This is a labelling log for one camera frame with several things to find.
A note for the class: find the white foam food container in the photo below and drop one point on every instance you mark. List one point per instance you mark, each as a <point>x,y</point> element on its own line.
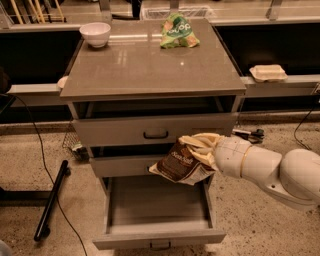
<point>263,73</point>

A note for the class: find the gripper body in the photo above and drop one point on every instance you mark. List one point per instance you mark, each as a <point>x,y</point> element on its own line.
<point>230,156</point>

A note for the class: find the middle grey drawer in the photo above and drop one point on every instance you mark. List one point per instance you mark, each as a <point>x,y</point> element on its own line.
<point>123,166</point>

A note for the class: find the white wire tray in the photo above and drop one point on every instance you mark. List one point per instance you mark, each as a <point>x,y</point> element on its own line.
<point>186,11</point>

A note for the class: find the grey drawer cabinet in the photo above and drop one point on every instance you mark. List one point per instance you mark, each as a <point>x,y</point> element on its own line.
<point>134,77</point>

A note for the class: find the brown chip bag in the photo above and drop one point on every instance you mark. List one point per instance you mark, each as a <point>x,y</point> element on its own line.
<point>179,165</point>

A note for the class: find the wire mesh basket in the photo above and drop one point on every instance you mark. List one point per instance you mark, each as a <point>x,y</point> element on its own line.
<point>72,144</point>

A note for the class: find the grey drawer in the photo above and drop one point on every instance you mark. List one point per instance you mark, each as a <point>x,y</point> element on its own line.
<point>153,212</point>
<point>123,166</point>
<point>150,129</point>

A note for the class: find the scissors on floor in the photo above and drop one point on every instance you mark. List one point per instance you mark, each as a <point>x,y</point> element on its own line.
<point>255,137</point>

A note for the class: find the green chip bag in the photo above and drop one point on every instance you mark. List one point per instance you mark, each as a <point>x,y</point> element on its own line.
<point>177,32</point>

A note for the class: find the white bowl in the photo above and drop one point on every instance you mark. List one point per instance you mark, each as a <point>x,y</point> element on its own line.
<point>96,34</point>

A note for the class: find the top grey drawer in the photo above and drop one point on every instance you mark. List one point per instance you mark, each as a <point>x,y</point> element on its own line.
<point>150,129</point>

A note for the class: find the bottom grey drawer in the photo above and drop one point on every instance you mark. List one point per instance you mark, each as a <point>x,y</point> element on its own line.
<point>153,212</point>

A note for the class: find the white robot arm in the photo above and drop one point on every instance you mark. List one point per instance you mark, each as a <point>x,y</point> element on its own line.
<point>292,178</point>

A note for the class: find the yellow sticks bundle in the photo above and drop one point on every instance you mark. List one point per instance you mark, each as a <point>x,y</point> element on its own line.
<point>35,11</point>

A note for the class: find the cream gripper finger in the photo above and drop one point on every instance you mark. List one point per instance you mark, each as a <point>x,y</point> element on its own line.
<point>201,140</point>
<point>205,156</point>

